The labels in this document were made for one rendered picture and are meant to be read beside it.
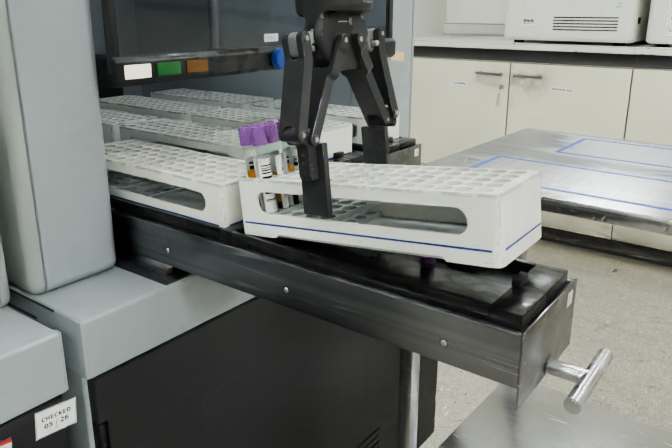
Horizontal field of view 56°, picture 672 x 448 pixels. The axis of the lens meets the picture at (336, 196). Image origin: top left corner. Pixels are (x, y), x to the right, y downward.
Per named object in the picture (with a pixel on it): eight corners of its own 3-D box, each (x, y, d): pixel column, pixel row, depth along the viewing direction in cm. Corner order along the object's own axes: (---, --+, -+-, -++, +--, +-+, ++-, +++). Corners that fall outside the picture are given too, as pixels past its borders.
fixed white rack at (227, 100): (150, 119, 148) (148, 92, 146) (184, 113, 155) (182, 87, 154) (242, 133, 131) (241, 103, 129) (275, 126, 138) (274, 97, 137)
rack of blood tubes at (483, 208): (241, 233, 70) (234, 177, 68) (299, 211, 77) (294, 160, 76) (502, 269, 52) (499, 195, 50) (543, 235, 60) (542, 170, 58)
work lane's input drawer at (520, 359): (53, 239, 91) (45, 177, 88) (134, 214, 101) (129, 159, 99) (571, 435, 49) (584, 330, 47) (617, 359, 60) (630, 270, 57)
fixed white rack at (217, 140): (120, 162, 106) (117, 125, 105) (168, 152, 114) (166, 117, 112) (249, 192, 89) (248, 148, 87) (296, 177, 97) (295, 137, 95)
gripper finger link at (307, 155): (315, 125, 59) (294, 129, 57) (319, 178, 60) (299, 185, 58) (302, 125, 60) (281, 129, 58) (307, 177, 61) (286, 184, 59)
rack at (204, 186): (74, 194, 88) (69, 150, 87) (135, 179, 96) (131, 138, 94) (225, 239, 71) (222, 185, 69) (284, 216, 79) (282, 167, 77)
